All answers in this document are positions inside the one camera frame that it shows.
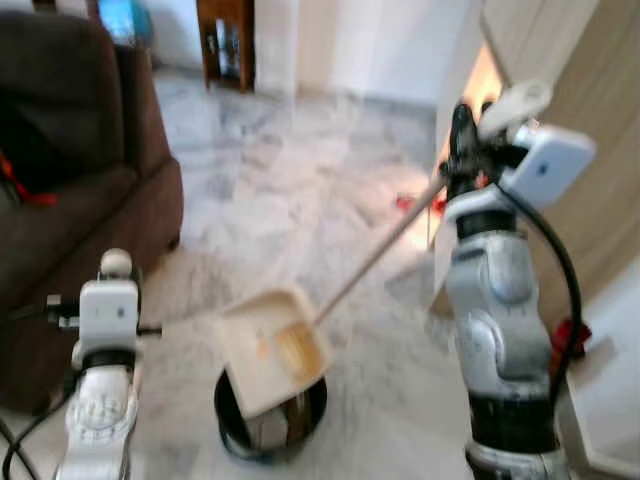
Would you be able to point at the black plastic bin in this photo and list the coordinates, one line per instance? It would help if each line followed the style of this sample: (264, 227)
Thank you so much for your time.
(235, 435)

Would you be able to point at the brown bottle red cap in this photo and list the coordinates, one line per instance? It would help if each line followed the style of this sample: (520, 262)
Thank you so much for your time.
(573, 338)

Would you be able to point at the blue plastic container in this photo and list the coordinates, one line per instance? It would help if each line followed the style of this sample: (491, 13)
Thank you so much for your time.
(125, 20)

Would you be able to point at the dark brown sofa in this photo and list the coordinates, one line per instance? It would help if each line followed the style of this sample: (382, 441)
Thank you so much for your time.
(80, 200)

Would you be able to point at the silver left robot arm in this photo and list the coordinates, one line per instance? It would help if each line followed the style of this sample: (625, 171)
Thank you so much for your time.
(100, 420)

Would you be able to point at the small red floor scrap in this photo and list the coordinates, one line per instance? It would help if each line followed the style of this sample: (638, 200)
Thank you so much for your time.
(405, 204)

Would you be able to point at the small dark wooden shelf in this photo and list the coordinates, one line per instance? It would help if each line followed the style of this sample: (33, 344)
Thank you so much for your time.
(225, 45)

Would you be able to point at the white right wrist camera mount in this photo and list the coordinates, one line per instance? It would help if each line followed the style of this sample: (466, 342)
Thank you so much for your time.
(550, 165)

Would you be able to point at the white low table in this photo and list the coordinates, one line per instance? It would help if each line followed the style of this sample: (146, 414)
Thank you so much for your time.
(610, 400)

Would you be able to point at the light wooden cabinet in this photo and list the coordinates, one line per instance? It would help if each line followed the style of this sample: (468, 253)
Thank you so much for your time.
(590, 60)

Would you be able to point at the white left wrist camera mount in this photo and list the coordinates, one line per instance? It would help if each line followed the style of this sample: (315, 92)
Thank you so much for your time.
(108, 312)

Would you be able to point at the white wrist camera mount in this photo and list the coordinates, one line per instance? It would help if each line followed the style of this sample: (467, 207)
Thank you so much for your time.
(550, 165)
(108, 312)

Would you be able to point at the red item on sofa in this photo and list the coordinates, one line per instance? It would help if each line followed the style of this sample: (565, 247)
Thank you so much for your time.
(20, 190)

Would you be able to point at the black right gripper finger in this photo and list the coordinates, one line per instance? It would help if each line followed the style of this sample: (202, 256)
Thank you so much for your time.
(463, 125)

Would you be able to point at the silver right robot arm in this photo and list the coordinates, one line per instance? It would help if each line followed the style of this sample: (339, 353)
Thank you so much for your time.
(500, 300)

